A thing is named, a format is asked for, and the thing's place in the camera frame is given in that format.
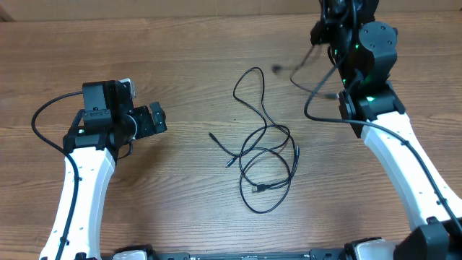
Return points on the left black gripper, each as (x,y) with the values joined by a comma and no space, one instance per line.
(146,127)

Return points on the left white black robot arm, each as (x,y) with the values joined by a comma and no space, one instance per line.
(107,122)

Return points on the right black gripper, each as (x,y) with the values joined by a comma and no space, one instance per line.
(333,15)

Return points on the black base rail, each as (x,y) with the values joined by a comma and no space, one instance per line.
(313,254)

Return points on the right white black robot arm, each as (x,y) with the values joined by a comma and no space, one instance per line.
(363,51)

